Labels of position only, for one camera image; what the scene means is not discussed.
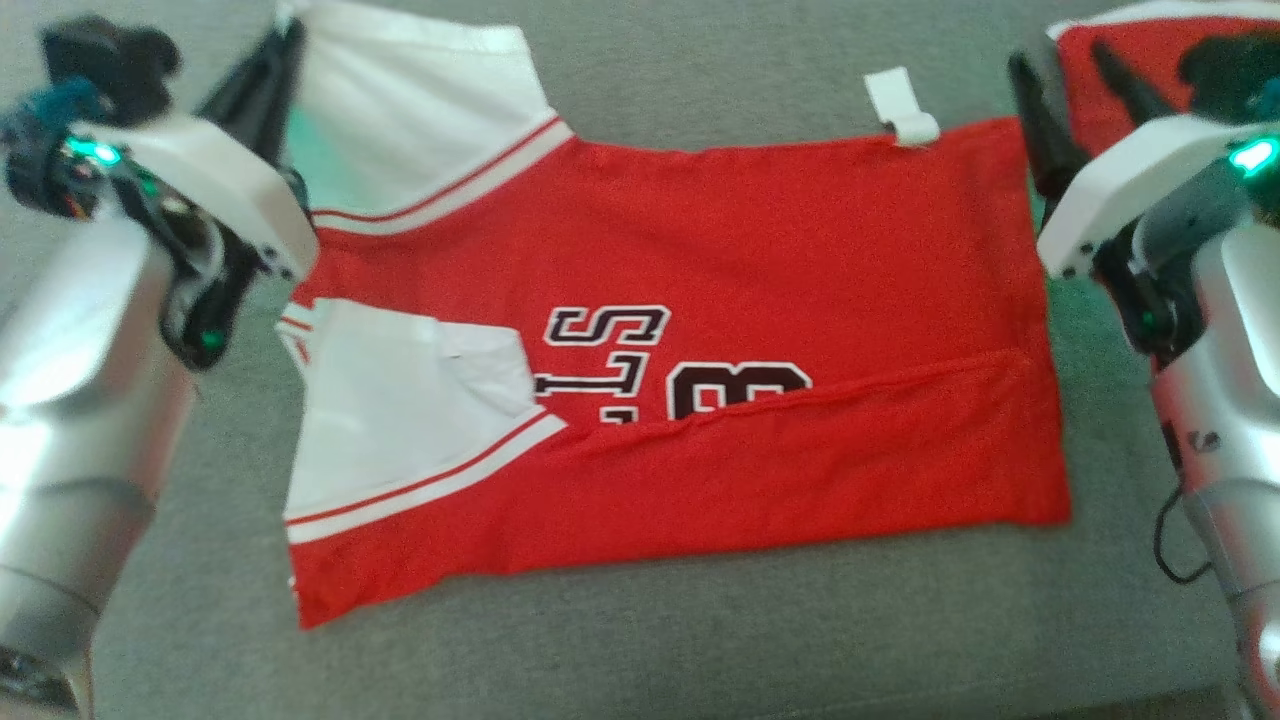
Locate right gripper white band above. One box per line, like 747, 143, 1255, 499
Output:
1007, 40, 1243, 281

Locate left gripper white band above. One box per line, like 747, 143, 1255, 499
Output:
85, 18, 321, 283

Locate red shorts white stripe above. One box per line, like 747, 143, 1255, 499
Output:
1044, 0, 1280, 163

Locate red jersey white sleeves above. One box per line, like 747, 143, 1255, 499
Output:
275, 0, 1074, 632

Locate left cable blue connector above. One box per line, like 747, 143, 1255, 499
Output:
0, 78, 106, 219

